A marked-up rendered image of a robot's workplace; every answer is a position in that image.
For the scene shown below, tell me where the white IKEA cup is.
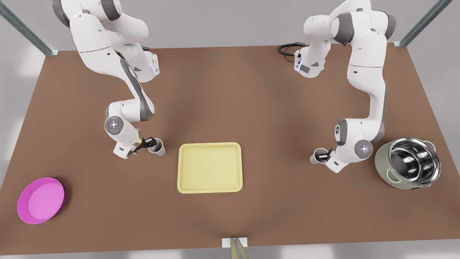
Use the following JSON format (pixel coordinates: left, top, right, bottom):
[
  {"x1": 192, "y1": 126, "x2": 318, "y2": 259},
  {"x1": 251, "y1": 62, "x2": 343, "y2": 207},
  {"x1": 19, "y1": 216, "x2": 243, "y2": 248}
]
[
  {"x1": 148, "y1": 138, "x2": 167, "y2": 157},
  {"x1": 310, "y1": 147, "x2": 330, "y2": 165}
]

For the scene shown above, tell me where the yellow rectangular tray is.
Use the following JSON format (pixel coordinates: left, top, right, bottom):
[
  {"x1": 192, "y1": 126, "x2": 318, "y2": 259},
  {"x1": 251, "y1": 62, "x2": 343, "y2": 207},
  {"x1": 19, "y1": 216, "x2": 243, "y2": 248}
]
[{"x1": 177, "y1": 142, "x2": 244, "y2": 194}]

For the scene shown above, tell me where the green pot with steel interior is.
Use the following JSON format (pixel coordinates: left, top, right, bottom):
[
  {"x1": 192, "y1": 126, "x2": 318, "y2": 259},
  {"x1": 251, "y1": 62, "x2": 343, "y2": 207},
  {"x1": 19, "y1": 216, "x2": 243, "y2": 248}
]
[{"x1": 374, "y1": 137, "x2": 442, "y2": 190}]

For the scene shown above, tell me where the pink round bowl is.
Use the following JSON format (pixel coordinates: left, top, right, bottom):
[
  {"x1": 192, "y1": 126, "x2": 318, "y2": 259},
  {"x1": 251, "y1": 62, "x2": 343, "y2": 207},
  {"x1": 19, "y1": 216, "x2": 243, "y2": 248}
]
[{"x1": 17, "y1": 177, "x2": 67, "y2": 225}]

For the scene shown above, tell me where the silver frame post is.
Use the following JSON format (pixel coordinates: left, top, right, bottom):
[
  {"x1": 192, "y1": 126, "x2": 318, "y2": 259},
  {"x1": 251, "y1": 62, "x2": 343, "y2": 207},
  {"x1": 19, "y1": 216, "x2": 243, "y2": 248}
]
[
  {"x1": 0, "y1": 3, "x2": 60, "y2": 56},
  {"x1": 221, "y1": 237, "x2": 249, "y2": 259},
  {"x1": 393, "y1": 0, "x2": 454, "y2": 48}
]

